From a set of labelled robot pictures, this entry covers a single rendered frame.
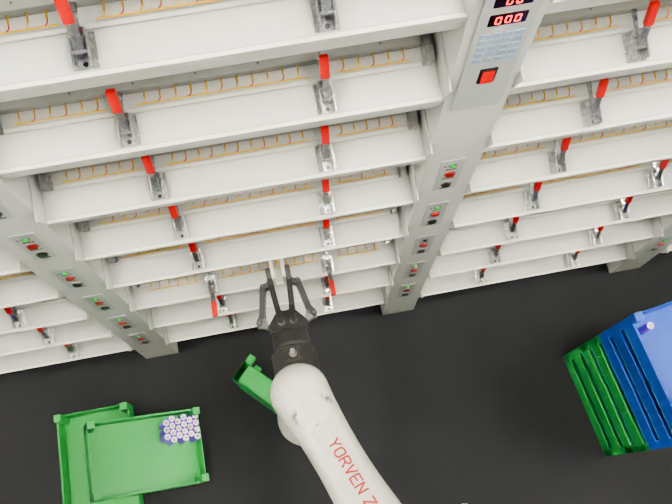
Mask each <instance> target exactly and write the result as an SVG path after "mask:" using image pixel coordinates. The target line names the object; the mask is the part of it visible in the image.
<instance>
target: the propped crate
mask: <svg viewBox="0 0 672 504"><path fill-rule="evenodd" d="M181 414H185V415H186V418H187V417H189V416H190V415H191V414H192V415H199V414H200V408H199V407H193V408H192V409H185V410H177V411H170V412H163V413H155V414H148V415H140V416H133V417H126V418H118V419H111V420H103V421H96V422H94V421H89V422H86V424H85V425H84V427H83V428H84V439H85V450H86V461H87V472H88V483H89V494H90V503H95V502H101V501H106V500H112V499H118V498H123V497H130V496H134V495H140V494H146V493H151V492H157V491H163V490H168V489H174V488H180V487H186V486H191V485H197V484H202V483H205V482H207V481H209V474H208V473H207V474H206V468H205V461H204V453H203V446H202V439H201V437H200V439H198V440H197V441H195V442H190V440H188V441H186V442H185V443H183V444H179V443H178V441H177V442H176V443H174V444H173V445H171V446H168V445H167V444H166V443H161V442H160V439H161V437H162V436H160V435H159V432H160V431H161V430H160V429H159V424H160V423H162V422H163V421H164V420H166V419H167V418H168V417H169V416H171V415H172V416H174V417H175V419H176V418H178V417H179V416H180V415H181Z"/></svg>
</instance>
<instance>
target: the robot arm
mask: <svg viewBox="0 0 672 504"><path fill-rule="evenodd" d="M279 260H280V266H281V272H282V278H283V282H284V283H287V293H288V302H289V309H287V310H281V309H280V305H279V302H278V298H277V295H276V291H275V287H274V285H276V284H277V282H276V278H275V273H274V268H273V264H272V260H271V261H268V262H269V267H270V268H266V269H265V274H266V278H267V282H266V283H265V284H261V285H260V292H259V317H258V319H257V322H256V325H257V328H258V330H260V331H261V330H267V331H269V333H270V335H271V336H272V340H273V346H274V353H273V355H272V357H271V359H272V364H273V370H274V376H275V378H274V379H273V382H272V384H271V389H270V399H271V403H272V406H273V408H274V409H275V411H276V412H277V419H278V425H279V428H280V431H281V432H282V434H283V435H284V437H285V438H286V439H287V440H289V441H290V442H292V443H294V444H296V445H299V446H301V447H302V449H303V451H304V452H305V454H306V455H307V457H308V458H309V460H310V462H311V463H312V465H313V467H314V468H315V470H316V472H317V474H318V475H319V477H320V479H321V481H322V482H323V484H324V486H325V488H326V490H327V492H328V494H329V495H330V497H331V499H332V501H333V503H334V504H401V502H400V501H399V500H398V498H397V497H396V496H395V495H394V493H393V492H392V491H391V489H390V488H389V487H388V485H387V484H386V482H385V481H384V480H383V478H382V477H381V475H380V474H379V473H378V471H377V470H376V468H375V467H374V465H373V464H372V462H371V461H370V459H369V458H368V456H367V454H366V453H365V451H364V450H363V448H362V446H361V445H360V443H359V442H358V440H357V438H356V436H355V435H354V433H353V431H352V430H351V428H350V426H349V424H348V422H347V421H346V419H345V417H344V415H343V413H342V411H341V409H340V407H339V405H338V403H337V401H336V399H335V397H334V395H333V393H332V391H331V388H330V386H329V384H328V382H327V380H326V378H325V376H324V375H323V373H322V372H321V371H320V368H319V363H318V358H317V353H316V349H315V347H314V346H312V345H310V340H309V335H308V330H307V328H308V325H309V322H310V321H311V320H312V319H317V317H318V316H317V311H316V309H315V308H314V307H313V306H312V305H311V303H310V301H309V299H308V296H307V294H306V291H305V289H304V287H303V284H302V282H301V279H300V278H299V277H296V278H294V277H292V276H291V271H290V266H289V264H285V265H284V262H283V258H282V259H279ZM293 285H294V286H296V287H297V290H298V292H299V295H300V297H301V299H302V302H303V304H304V307H305V309H306V312H305V313H306V317H304V316H303V315H302V314H301V313H299V312H298V311H297V310H296V309H295V301H294V292H293ZM267 291H270V295H271V298H272V302H273V306H274V309H275V313H276V314H275V315H274V317H273V319H272V321H271V322H270V324H268V321H267V319H266V295H267Z"/></svg>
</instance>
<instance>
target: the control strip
mask: <svg viewBox="0 0 672 504"><path fill-rule="evenodd" d="M542 1H543V0H525V1H524V3H522V4H516V5H510V6H504V3H505V0H484V1H483V5H482V8H481V11H480V14H479V18H478V21H477V24H476V27H475V31H474V34H473V37H472V40H471V43H470V47H469V50H468V53H467V56H466V60H465V63H464V66H463V69H462V72H461V76H460V79H459V82H458V85H457V89H456V92H455V95H454V98H453V101H452V105H451V108H450V111H451V112H452V111H458V110H464V109H469V108H475V107H481V106H487V105H493V104H499V102H500V99H501V97H502V95H503V92H504V90H505V88H506V85H507V83H508V81H509V78H510V76H511V74H512V71H513V69H514V67H515V64H516V62H517V60H518V57H519V55H520V53H521V50H522V48H523V46H524V43H525V41H526V39H527V36H528V34H529V32H530V29H531V27H532V25H533V22H534V20H535V18H536V15H537V13H538V11H539V8H540V6H541V4H542ZM521 12H525V13H524V16H523V18H522V21H520V22H514V23H508V24H502V25H496V26H492V24H493V21H494V18H495V17H496V16H502V15H509V14H515V13H521Z"/></svg>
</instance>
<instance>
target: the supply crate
mask: <svg viewBox="0 0 672 504"><path fill-rule="evenodd" d="M648 322H653V323H654V325H655V327H654V329H652V330H650V331H649V332H647V333H645V334H643V335H640V333H639V331H638V329H637V328H639V327H640V326H642V325H644V324H646V323H648ZM621 323H622V325H623V327H624V329H625V331H626V333H627V335H628V338H629V340H630V342H631V344H632V346H633V348H634V351H635V353H636V355H637V357H638V359H639V361H640V364H641V366H642V368H643V370H644V372H645V374H646V377H647V379H648V381H649V383H650V385H651V387H652V389H653V392H654V394H655V396H656V398H657V400H658V402H659V405H660V407H661V409H662V411H663V413H664V415H665V418H666V420H667V422H668V424H669V426H670V428H671V431H672V301H670V302H667V303H665V304H662V305H659V306H656V307H653V308H650V309H647V310H645V311H639V312H636V313H633V314H632V315H630V316H628V317H627V318H625V319H623V320H622V321H621Z"/></svg>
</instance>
